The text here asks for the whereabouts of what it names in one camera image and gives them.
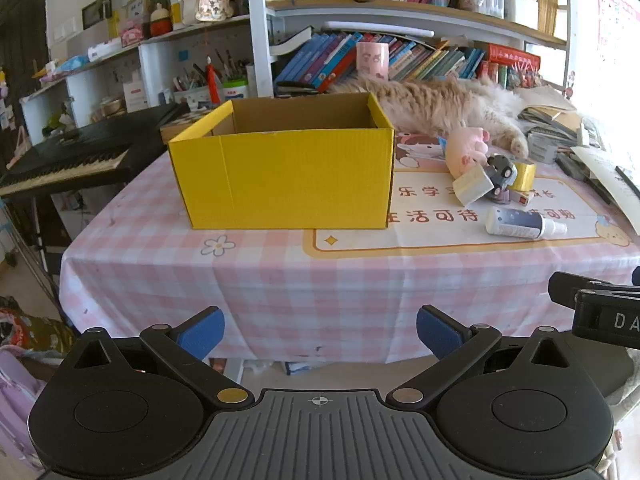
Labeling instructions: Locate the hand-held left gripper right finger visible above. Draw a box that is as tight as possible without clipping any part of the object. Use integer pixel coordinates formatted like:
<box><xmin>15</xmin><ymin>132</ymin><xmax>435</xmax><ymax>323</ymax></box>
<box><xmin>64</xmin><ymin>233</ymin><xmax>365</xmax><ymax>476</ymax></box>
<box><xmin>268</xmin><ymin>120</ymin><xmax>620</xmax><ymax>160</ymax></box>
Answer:
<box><xmin>385</xmin><ymin>305</ymin><xmax>588</xmax><ymax>411</ymax></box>

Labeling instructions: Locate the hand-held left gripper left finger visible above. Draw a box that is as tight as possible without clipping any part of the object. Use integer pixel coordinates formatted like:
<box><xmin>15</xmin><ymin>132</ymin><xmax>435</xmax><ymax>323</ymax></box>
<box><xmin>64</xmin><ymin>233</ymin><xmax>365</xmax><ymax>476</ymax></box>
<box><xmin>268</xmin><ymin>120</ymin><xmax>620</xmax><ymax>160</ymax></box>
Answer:
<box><xmin>60</xmin><ymin>306</ymin><xmax>255</xmax><ymax>411</ymax></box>

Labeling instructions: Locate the white spray bottle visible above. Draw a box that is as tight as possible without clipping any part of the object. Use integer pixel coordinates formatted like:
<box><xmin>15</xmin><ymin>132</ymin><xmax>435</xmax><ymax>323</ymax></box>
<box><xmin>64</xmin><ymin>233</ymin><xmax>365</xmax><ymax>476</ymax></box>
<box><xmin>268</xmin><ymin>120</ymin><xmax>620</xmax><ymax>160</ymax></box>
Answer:
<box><xmin>484</xmin><ymin>206</ymin><xmax>568</xmax><ymax>242</ymax></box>

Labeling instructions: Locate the yellow tape roll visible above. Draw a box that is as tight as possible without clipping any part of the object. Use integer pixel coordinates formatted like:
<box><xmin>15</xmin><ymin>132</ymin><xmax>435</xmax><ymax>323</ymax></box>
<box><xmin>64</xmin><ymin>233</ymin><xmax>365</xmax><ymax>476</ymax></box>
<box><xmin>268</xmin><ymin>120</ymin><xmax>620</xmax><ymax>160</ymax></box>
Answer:
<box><xmin>509</xmin><ymin>160</ymin><xmax>537</xmax><ymax>192</ymax></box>

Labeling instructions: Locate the round grey-blue toy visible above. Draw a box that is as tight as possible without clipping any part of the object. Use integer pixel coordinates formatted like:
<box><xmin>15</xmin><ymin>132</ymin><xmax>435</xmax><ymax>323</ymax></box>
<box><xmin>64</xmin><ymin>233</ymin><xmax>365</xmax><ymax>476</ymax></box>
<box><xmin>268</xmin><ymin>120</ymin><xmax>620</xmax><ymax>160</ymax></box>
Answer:
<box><xmin>486</xmin><ymin>155</ymin><xmax>518</xmax><ymax>192</ymax></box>

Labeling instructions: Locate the white rectangular block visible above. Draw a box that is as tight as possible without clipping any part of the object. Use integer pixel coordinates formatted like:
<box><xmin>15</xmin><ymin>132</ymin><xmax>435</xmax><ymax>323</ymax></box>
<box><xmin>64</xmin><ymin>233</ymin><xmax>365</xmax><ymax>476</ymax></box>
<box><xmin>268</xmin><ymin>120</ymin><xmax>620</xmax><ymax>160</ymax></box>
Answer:
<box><xmin>452</xmin><ymin>165</ymin><xmax>496</xmax><ymax>207</ymax></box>

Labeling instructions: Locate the yellow cardboard box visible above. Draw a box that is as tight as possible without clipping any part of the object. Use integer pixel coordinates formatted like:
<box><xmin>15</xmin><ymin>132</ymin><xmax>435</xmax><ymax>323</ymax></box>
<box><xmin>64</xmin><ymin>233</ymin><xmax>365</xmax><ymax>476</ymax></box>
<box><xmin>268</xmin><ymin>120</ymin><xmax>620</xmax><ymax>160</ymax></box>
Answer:
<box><xmin>167</xmin><ymin>92</ymin><xmax>396</xmax><ymax>231</ymax></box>

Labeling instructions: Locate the pink plush pig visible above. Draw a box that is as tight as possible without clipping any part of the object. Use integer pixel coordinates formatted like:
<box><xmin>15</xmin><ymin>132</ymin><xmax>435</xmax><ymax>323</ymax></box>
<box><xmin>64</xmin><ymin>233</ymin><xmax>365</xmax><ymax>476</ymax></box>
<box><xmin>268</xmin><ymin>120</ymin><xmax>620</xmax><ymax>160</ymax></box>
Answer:
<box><xmin>444</xmin><ymin>127</ymin><xmax>491</xmax><ymax>178</ymax></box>

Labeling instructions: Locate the printed cartoon desk mat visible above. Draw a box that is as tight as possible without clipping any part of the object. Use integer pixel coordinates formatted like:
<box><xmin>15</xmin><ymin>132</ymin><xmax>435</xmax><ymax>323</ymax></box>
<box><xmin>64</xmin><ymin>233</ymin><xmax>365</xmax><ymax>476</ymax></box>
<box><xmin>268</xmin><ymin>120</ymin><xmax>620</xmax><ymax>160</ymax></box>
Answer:
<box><xmin>302</xmin><ymin>130</ymin><xmax>640</xmax><ymax>261</ymax></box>

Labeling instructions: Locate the white paper sheet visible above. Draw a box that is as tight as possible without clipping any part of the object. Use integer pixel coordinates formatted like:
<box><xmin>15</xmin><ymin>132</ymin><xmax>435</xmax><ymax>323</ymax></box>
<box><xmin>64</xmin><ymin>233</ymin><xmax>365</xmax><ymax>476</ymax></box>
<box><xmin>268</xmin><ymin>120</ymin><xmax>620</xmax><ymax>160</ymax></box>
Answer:
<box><xmin>570</xmin><ymin>145</ymin><xmax>640</xmax><ymax>236</ymax></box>

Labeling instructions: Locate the stack of notebooks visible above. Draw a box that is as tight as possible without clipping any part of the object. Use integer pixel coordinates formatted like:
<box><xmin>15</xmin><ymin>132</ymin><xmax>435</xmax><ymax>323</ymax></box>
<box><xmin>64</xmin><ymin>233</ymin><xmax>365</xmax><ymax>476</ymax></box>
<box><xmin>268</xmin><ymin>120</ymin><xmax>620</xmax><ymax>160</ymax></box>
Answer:
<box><xmin>517</xmin><ymin>85</ymin><xmax>608</xmax><ymax>148</ymax></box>

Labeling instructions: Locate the floral fabric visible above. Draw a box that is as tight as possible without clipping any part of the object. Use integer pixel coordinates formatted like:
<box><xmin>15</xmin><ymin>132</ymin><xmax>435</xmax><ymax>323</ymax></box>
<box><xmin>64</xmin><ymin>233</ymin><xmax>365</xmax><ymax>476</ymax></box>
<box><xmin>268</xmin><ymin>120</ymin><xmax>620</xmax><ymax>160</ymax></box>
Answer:
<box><xmin>0</xmin><ymin>297</ymin><xmax>76</xmax><ymax>356</ymax></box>

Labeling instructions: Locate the black keyboard stand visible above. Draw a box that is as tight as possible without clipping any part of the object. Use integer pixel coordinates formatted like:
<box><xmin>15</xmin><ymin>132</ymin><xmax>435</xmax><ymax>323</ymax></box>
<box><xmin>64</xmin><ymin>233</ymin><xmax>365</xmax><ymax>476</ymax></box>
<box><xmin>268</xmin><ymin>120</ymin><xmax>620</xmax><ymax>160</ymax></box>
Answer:
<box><xmin>10</xmin><ymin>194</ymin><xmax>68</xmax><ymax>273</ymax></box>

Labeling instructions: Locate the wooden chessboard box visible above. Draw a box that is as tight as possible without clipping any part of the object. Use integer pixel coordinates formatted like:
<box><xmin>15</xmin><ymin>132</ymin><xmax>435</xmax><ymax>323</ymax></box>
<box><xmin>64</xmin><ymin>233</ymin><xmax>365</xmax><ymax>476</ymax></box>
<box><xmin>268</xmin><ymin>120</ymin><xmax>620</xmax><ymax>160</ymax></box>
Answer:
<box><xmin>160</xmin><ymin>111</ymin><xmax>208</xmax><ymax>143</ymax></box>

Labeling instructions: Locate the fluffy orange cat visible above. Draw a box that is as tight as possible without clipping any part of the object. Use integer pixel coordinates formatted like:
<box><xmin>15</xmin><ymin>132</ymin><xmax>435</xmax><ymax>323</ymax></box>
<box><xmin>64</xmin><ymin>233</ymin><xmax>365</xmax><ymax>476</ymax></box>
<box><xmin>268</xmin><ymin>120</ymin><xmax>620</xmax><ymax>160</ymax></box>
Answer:
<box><xmin>330</xmin><ymin>76</ymin><xmax>533</xmax><ymax>156</ymax></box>

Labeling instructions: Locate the black electronic keyboard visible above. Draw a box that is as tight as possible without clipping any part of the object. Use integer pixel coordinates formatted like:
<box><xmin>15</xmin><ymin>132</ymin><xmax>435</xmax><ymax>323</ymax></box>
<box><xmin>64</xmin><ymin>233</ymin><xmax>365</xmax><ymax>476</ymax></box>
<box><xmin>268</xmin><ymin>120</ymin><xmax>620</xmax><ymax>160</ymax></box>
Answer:
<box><xmin>0</xmin><ymin>104</ymin><xmax>191</xmax><ymax>198</ymax></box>

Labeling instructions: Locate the red flat box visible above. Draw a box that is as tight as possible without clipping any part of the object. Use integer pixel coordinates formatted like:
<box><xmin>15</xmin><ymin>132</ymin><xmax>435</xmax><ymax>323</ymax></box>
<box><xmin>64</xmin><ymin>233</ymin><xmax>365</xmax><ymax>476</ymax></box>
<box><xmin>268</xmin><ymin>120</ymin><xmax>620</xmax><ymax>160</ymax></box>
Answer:
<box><xmin>487</xmin><ymin>43</ymin><xmax>542</xmax><ymax>68</ymax></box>

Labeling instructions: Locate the white pen holder with pens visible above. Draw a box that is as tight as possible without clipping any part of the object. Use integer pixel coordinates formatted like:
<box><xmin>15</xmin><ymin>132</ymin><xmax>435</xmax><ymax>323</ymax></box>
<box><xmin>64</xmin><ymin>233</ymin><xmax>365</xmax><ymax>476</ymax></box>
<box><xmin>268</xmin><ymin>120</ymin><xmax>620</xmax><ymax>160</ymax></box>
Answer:
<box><xmin>172</xmin><ymin>62</ymin><xmax>223</xmax><ymax>106</ymax></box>

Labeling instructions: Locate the white wipes canister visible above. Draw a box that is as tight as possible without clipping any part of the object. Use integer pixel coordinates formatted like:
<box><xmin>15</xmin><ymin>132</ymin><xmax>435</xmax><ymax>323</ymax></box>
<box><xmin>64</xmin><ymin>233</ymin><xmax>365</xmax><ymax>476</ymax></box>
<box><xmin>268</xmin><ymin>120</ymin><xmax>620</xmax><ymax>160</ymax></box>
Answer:
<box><xmin>221</xmin><ymin>79</ymin><xmax>249</xmax><ymax>101</ymax></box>

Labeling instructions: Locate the white box with red label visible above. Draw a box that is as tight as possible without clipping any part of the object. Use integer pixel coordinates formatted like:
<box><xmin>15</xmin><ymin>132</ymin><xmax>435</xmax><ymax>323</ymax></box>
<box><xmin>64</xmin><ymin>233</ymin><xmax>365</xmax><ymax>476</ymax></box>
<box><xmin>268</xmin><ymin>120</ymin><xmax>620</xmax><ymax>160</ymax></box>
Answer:
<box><xmin>122</xmin><ymin>69</ymin><xmax>149</xmax><ymax>112</ymax></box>

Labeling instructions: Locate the red tassel ornament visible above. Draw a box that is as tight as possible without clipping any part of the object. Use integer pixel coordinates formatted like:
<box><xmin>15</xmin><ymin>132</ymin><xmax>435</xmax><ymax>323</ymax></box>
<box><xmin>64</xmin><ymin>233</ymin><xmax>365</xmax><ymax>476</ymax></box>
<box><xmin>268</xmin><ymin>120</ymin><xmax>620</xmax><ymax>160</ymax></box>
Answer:
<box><xmin>204</xmin><ymin>57</ymin><xmax>222</xmax><ymax>106</ymax></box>

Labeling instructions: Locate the white curved shelf unit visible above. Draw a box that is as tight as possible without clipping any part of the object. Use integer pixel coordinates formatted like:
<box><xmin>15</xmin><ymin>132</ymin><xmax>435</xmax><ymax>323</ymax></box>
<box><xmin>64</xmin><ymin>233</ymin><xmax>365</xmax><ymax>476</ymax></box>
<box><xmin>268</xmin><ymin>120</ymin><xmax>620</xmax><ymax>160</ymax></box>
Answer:
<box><xmin>20</xmin><ymin>15</ymin><xmax>251</xmax><ymax>146</ymax></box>

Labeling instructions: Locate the pink printed cup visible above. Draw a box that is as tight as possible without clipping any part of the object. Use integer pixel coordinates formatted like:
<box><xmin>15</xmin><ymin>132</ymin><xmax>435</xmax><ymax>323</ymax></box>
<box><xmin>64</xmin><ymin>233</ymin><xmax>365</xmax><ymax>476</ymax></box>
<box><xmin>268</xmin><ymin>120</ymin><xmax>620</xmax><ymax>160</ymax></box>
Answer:
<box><xmin>356</xmin><ymin>41</ymin><xmax>390</xmax><ymax>80</ymax></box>

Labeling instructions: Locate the white storage bin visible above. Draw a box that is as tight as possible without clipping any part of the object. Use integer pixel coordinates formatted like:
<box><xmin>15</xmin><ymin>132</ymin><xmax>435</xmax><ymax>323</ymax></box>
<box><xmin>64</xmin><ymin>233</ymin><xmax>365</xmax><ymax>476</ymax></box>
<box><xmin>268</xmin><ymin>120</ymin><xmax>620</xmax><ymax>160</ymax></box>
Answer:
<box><xmin>502</xmin><ymin>0</ymin><xmax>540</xmax><ymax>31</ymax></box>

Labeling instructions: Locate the row of blue and green books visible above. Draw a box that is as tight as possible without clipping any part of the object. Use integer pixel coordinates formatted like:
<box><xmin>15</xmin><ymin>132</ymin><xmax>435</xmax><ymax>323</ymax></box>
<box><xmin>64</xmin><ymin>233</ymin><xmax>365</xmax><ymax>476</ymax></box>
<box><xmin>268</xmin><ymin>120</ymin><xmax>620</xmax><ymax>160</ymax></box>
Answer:
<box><xmin>274</xmin><ymin>31</ymin><xmax>486</xmax><ymax>93</ymax></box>

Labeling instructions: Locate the blue packet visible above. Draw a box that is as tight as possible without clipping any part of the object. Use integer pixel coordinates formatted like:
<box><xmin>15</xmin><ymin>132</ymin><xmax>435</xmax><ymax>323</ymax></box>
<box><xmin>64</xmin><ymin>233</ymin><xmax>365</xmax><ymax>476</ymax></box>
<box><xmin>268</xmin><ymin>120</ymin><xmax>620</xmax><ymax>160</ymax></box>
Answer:
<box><xmin>52</xmin><ymin>55</ymin><xmax>91</xmax><ymax>73</ymax></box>

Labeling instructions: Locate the white flat box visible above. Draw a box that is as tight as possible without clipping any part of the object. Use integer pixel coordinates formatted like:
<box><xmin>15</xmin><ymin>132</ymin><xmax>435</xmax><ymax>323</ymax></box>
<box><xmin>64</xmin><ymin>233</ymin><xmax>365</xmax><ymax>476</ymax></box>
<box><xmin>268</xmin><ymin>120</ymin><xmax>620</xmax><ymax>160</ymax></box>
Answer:
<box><xmin>87</xmin><ymin>40</ymin><xmax>123</xmax><ymax>61</ymax></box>

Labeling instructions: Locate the tall white bookshelf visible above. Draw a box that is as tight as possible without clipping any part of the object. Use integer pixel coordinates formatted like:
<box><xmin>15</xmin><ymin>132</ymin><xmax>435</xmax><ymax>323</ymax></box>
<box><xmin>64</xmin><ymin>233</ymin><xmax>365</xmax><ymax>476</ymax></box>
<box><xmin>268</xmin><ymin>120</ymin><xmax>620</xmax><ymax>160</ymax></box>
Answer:
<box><xmin>246</xmin><ymin>0</ymin><xmax>573</xmax><ymax>100</ymax></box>

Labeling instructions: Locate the pink cartoon box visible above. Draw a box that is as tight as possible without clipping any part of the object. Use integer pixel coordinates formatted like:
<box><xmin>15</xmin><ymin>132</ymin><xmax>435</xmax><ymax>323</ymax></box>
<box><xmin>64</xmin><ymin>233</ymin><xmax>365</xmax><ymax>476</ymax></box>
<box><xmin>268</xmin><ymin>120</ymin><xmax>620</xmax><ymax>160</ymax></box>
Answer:
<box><xmin>120</xmin><ymin>22</ymin><xmax>146</xmax><ymax>46</ymax></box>

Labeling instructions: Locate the red round doll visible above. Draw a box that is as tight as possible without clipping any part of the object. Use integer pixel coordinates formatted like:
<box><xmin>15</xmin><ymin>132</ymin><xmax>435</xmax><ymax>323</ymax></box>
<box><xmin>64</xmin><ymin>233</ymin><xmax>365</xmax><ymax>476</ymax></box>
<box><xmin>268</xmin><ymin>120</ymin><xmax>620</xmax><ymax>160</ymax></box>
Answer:
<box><xmin>150</xmin><ymin>2</ymin><xmax>173</xmax><ymax>37</ymax></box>

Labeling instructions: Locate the white under-shelf lamp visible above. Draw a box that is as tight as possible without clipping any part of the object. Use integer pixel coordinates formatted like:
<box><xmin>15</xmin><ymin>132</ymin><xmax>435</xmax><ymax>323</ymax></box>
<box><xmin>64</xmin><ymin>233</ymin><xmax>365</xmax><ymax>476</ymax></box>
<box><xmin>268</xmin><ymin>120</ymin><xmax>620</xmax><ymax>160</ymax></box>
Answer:
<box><xmin>322</xmin><ymin>21</ymin><xmax>435</xmax><ymax>37</ymax></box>

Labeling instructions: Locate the pink wall poster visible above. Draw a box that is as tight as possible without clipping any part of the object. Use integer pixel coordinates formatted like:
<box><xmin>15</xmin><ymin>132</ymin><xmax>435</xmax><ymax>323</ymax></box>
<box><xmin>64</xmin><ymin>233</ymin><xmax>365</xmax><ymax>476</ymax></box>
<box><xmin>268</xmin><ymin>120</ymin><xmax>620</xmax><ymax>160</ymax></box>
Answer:
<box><xmin>596</xmin><ymin>0</ymin><xmax>640</xmax><ymax>56</ymax></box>

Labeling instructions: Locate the black picture frame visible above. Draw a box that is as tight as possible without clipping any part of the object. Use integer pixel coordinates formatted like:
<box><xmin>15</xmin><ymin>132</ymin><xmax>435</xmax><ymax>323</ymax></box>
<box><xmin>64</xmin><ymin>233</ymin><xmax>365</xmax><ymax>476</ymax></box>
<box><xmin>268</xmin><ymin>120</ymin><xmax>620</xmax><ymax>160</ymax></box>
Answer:
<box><xmin>81</xmin><ymin>0</ymin><xmax>113</xmax><ymax>30</ymax></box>

